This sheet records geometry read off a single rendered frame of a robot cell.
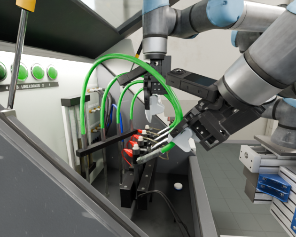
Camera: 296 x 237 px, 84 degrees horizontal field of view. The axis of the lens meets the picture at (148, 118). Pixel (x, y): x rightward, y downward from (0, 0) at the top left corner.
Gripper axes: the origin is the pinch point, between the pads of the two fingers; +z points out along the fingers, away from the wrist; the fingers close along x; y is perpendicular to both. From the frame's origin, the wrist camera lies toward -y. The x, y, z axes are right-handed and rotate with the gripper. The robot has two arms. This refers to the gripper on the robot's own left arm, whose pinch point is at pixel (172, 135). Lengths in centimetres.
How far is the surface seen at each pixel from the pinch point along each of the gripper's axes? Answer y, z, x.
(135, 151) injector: -4.5, 19.9, -0.6
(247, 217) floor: 102, 108, 102
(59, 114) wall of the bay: -32.1, 24.6, -13.3
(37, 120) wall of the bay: -29.3, 18.8, -21.3
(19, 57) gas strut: -20.9, -12.1, -23.5
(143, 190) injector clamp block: 7.4, 25.8, -4.1
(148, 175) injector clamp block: 4.8, 30.6, 3.3
